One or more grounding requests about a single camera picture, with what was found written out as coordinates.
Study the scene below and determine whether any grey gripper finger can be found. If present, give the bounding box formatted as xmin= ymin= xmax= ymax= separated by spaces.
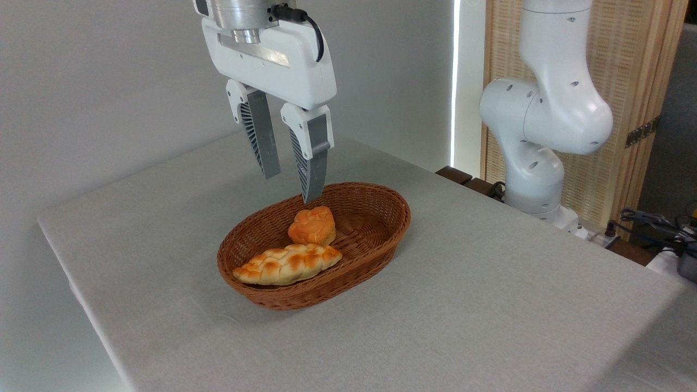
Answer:
xmin=280 ymin=103 xmax=334 ymax=205
xmin=225 ymin=79 xmax=282 ymax=180

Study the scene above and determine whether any long braided bread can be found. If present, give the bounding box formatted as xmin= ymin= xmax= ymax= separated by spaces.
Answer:
xmin=232 ymin=243 xmax=344 ymax=287

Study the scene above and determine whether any brown wicker basket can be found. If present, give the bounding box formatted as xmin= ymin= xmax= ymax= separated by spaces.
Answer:
xmin=217 ymin=182 xmax=412 ymax=311

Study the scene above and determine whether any black cable bundle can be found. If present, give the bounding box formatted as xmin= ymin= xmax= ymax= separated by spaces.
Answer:
xmin=606 ymin=208 xmax=697 ymax=258

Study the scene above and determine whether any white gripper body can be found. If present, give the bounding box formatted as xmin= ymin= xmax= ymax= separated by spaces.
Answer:
xmin=201 ymin=16 xmax=338 ymax=111

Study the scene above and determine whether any wooden rattan folding screen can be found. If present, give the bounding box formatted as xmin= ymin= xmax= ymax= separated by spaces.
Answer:
xmin=480 ymin=0 xmax=690 ymax=241

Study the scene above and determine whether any round orange bread roll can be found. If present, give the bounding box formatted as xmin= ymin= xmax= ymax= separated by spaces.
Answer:
xmin=288 ymin=205 xmax=337 ymax=247

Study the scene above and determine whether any grey tablecloth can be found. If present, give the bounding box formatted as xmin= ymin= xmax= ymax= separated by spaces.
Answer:
xmin=36 ymin=128 xmax=697 ymax=392

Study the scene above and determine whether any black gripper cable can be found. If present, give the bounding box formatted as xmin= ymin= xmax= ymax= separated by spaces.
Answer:
xmin=270 ymin=4 xmax=326 ymax=63

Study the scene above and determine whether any metal screen hinge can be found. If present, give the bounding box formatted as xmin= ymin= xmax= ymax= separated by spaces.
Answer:
xmin=624 ymin=116 xmax=661 ymax=149

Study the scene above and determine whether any white vertical light strip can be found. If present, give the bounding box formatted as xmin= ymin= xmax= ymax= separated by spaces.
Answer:
xmin=450 ymin=0 xmax=462 ymax=168

